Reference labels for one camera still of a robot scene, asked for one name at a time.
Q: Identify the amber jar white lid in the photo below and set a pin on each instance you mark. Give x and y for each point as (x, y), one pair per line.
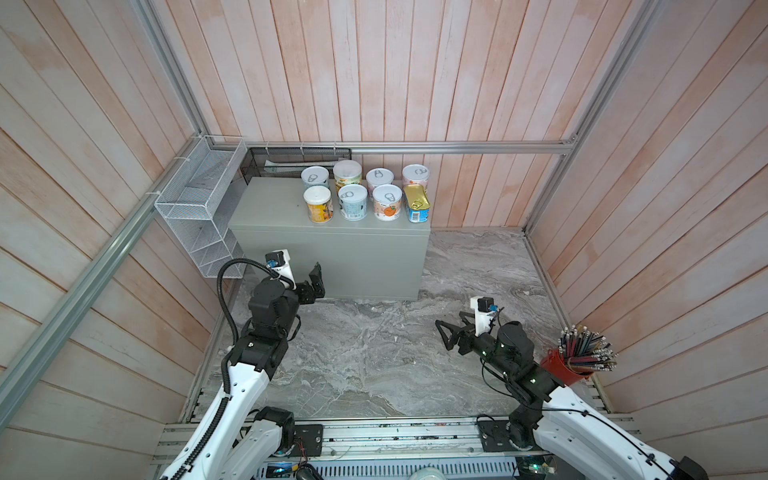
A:
(318, 199)

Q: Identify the black wire mesh basket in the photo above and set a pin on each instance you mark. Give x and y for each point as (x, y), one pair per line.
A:
(288, 162)

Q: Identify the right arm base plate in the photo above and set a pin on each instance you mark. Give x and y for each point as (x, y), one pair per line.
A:
(500, 436)

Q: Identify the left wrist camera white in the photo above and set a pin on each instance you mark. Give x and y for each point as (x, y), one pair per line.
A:
(278, 261)

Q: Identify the blue labelled can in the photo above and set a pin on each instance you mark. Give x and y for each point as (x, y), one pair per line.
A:
(315, 176)

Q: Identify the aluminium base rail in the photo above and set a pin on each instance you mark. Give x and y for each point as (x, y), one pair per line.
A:
(388, 438)

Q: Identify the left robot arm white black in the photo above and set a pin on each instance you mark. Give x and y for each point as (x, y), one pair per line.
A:
(234, 439)

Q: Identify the pink labelled can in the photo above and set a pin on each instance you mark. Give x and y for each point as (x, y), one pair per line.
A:
(379, 176)

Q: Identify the orange labelled can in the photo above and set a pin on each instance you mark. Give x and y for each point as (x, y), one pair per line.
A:
(387, 202)

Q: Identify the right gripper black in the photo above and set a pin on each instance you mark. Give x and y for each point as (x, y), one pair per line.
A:
(468, 335)

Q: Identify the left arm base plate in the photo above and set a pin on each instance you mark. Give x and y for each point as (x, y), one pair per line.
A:
(300, 441)

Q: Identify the white wire mesh shelf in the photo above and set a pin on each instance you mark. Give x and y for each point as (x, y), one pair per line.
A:
(200, 197)

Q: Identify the gold rectangular sardine tin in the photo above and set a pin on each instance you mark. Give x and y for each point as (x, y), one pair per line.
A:
(417, 203)

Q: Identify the yellow can plastic lid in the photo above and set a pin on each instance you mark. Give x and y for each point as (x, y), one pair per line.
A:
(347, 172)

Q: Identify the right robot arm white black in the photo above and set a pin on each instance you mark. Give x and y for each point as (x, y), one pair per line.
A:
(552, 417)

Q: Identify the grey metal cabinet box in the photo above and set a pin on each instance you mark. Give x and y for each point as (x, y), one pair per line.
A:
(365, 259)

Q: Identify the pink can front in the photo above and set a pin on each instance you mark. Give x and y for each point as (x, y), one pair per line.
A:
(415, 174)

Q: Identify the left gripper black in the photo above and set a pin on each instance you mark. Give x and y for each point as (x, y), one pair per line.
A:
(308, 296)

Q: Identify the red pencil holder cup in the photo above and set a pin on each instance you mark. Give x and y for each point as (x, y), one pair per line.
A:
(579, 354)

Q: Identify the teal labelled can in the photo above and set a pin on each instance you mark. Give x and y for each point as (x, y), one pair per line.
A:
(353, 202)

